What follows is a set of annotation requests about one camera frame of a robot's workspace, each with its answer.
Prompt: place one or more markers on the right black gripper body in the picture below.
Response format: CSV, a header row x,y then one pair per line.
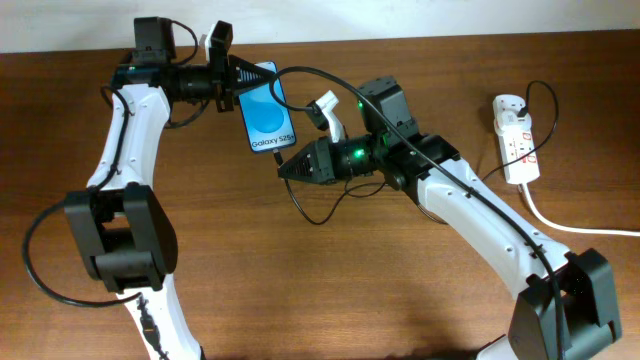
x,y
357,156

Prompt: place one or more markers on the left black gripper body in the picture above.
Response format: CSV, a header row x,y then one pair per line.
x,y
207,81

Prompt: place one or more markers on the blue Galaxy smartphone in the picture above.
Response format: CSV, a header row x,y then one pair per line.
x,y
268,125

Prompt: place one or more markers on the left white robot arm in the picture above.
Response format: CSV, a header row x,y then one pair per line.
x,y
124,237

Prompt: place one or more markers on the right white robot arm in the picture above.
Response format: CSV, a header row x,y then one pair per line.
x,y
566,303

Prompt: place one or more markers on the white power strip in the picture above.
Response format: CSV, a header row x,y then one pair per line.
x,y
515,140

